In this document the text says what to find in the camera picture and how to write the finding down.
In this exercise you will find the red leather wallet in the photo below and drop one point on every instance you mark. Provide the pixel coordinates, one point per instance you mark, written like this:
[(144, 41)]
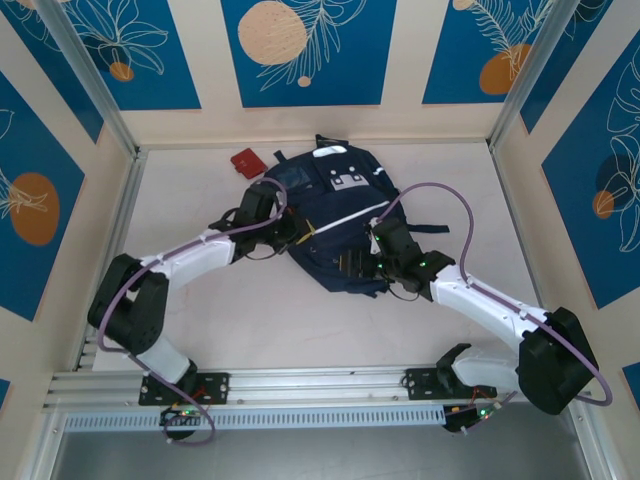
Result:
[(249, 162)]

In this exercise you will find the navy blue backpack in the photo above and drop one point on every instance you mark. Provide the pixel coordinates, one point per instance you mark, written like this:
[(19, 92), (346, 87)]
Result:
[(340, 200)]

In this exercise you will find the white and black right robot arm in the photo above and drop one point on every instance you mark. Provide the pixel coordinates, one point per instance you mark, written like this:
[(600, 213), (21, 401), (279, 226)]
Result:
[(475, 300)]

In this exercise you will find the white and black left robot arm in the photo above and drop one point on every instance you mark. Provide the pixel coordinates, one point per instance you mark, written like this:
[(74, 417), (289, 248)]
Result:
[(195, 252)]

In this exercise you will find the black controller board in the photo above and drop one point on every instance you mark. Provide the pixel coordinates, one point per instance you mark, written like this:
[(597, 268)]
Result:
[(457, 420), (180, 415)]

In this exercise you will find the aluminium side rail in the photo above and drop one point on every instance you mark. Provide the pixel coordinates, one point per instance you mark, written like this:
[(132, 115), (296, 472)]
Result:
[(123, 225), (515, 220)]

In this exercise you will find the aluminium mounting rail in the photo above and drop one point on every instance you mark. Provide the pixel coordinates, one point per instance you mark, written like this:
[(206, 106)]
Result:
[(310, 382)]

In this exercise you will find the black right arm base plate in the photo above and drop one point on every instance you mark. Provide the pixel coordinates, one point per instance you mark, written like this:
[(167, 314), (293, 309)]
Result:
[(420, 384)]

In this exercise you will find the blue floral wall panel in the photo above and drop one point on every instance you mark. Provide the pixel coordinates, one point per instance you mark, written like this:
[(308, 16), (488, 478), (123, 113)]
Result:
[(590, 225), (557, 70), (450, 50), (50, 55), (350, 75), (30, 150), (165, 75)]

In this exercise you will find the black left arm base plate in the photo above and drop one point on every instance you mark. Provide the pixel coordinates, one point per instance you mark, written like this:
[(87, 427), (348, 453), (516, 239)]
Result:
[(215, 387)]

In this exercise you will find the aluminium frame post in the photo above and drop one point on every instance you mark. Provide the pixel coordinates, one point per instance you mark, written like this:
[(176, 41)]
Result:
[(530, 75), (89, 75)]

